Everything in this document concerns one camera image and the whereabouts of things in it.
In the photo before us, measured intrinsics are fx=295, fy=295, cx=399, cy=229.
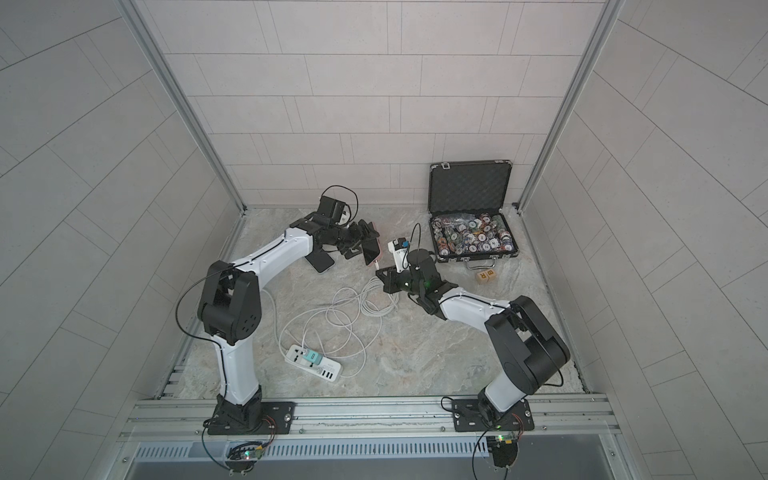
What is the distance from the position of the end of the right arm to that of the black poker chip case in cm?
31

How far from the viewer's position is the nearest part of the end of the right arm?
0.66 meters

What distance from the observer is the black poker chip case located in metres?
1.02
